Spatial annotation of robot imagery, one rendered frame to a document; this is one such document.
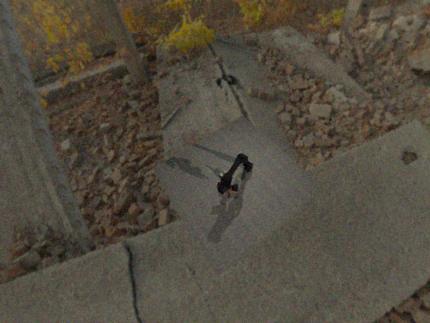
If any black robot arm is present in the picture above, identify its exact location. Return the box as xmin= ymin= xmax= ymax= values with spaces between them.
xmin=218 ymin=153 xmax=254 ymax=194

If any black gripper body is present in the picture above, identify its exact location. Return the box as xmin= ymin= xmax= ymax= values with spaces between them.
xmin=217 ymin=182 xmax=239 ymax=192

